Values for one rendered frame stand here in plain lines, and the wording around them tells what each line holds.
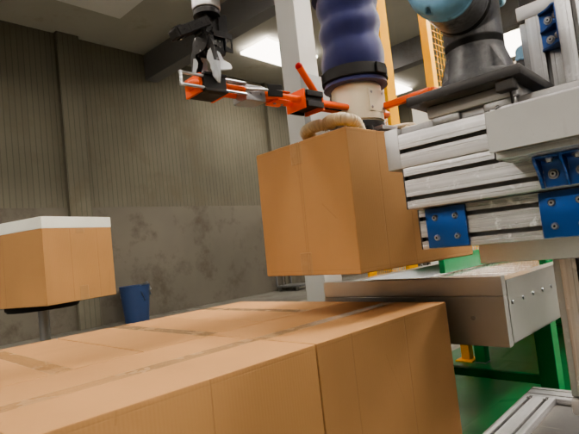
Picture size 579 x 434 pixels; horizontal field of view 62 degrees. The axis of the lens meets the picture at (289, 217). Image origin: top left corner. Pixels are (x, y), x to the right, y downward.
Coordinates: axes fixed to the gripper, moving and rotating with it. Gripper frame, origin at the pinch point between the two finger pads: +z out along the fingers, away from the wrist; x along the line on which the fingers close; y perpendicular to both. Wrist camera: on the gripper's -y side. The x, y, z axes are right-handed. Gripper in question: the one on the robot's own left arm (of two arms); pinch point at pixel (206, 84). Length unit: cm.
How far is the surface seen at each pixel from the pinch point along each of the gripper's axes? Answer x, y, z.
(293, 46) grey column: 101, 131, -75
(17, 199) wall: 555, 78, -44
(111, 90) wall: 571, 212, -204
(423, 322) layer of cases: -24, 51, 69
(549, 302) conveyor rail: -35, 110, 72
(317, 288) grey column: 102, 132, 71
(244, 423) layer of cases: -28, -16, 76
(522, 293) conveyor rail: -37, 87, 66
